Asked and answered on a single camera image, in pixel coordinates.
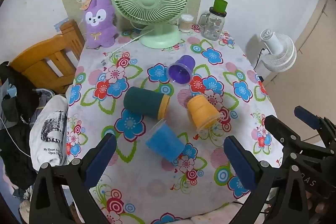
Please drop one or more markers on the floral tablecloth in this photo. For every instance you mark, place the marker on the floral tablecloth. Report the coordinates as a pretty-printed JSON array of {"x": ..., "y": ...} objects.
[{"x": 157, "y": 182}]

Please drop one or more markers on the cotton swab container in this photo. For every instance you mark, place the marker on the cotton swab container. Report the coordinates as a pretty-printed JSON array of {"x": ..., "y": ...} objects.
[{"x": 185, "y": 24}]

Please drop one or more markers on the black clothing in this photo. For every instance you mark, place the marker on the black clothing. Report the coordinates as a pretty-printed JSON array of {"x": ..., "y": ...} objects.
[{"x": 18, "y": 163}]

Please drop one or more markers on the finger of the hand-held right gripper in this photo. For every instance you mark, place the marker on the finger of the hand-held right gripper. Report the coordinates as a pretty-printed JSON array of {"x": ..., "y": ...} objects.
[
  {"x": 282, "y": 132},
  {"x": 305, "y": 117}
]

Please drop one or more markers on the dark green cup yellow rim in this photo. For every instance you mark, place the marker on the dark green cup yellow rim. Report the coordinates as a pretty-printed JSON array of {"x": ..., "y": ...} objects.
[{"x": 141, "y": 102}]

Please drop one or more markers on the small green cup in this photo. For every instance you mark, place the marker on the small green cup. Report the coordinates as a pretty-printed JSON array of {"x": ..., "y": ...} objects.
[{"x": 220, "y": 5}]

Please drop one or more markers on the blue cup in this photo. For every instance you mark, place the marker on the blue cup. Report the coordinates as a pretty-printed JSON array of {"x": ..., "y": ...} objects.
[{"x": 165, "y": 142}]

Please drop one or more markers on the green desk fan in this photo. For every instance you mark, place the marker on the green desk fan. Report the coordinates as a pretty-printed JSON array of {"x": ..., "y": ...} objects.
[{"x": 148, "y": 1}]

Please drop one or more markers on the blue tape piece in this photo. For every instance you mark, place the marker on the blue tape piece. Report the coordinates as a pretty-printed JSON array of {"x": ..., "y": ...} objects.
[{"x": 59, "y": 24}]

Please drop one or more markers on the purple cup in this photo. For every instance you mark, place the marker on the purple cup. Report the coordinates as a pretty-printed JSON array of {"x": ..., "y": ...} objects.
[{"x": 185, "y": 64}]

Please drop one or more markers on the white printed shirt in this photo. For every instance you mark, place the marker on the white printed shirt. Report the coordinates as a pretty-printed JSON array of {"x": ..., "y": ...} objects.
[{"x": 50, "y": 134}]

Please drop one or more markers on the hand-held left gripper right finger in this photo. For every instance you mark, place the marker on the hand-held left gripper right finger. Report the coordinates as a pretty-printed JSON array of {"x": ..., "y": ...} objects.
[{"x": 241, "y": 163}]

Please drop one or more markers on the wooden chair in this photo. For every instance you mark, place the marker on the wooden chair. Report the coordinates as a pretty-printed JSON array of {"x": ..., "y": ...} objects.
[{"x": 39, "y": 53}]

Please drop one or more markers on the white fan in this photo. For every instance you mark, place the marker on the white fan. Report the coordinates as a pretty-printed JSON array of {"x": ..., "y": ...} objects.
[{"x": 278, "y": 50}]

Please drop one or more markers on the grey blue garment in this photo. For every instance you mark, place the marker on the grey blue garment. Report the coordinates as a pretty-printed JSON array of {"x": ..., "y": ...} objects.
[{"x": 43, "y": 100}]

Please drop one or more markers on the person's right hand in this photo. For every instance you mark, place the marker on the person's right hand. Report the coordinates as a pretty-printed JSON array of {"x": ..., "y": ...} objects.
[{"x": 319, "y": 207}]

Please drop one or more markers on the purple plush toy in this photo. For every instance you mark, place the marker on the purple plush toy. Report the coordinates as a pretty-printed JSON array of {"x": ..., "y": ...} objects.
[{"x": 98, "y": 29}]

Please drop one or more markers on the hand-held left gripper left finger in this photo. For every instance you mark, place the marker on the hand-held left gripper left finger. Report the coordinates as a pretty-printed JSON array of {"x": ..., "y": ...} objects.
[{"x": 101, "y": 158}]

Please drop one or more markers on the glass mug jar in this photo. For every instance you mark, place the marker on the glass mug jar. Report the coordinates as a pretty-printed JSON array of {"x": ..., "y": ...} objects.
[{"x": 211, "y": 27}]

